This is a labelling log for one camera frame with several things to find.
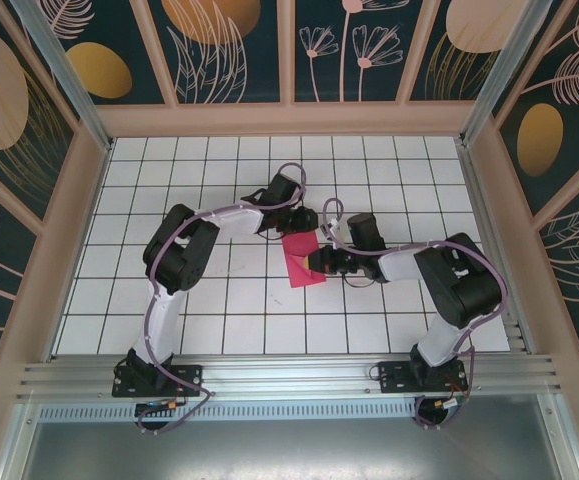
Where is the pink square paper sheet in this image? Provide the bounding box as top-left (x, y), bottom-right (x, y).
top-left (282, 230), bottom-right (328, 290)

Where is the grey sheet metal tray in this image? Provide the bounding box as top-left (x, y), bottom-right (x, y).
top-left (0, 399), bottom-right (579, 480)

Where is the small black controller board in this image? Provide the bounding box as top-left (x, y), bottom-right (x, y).
top-left (133, 398), bottom-right (169, 414)

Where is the long aluminium mounting rail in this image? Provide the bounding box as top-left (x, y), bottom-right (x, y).
top-left (16, 352), bottom-right (564, 402)

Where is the aluminium side rail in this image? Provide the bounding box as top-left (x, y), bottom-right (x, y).
top-left (456, 139), bottom-right (538, 355)

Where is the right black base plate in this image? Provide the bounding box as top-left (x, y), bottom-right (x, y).
top-left (377, 359), bottom-right (469, 395)

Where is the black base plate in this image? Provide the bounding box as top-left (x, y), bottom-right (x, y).
top-left (112, 363), bottom-right (205, 399)
top-left (377, 359), bottom-right (469, 395)

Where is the slotted grey cable duct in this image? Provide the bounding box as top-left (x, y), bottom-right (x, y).
top-left (38, 402), bottom-right (420, 422)

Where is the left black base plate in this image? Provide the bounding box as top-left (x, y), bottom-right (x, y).
top-left (112, 363), bottom-right (205, 399)

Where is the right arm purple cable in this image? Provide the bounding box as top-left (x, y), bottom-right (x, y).
top-left (321, 198), bottom-right (510, 432)

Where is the right aluminium frame post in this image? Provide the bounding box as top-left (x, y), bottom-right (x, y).
top-left (458, 0), bottom-right (556, 147)

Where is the aluminium frame post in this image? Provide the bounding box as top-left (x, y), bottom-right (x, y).
top-left (9, 0), bottom-right (116, 154)
top-left (458, 0), bottom-right (556, 147)

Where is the left aluminium frame post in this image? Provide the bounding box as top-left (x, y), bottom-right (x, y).
top-left (9, 0), bottom-right (116, 154)

